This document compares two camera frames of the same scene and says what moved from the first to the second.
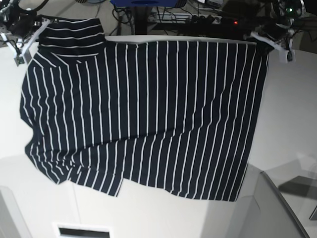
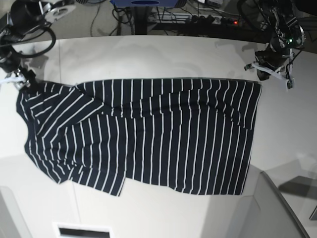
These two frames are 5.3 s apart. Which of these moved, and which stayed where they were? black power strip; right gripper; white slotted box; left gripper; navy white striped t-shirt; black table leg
Moved: left gripper; navy white striped t-shirt; right gripper
Stayed: black table leg; black power strip; white slotted box
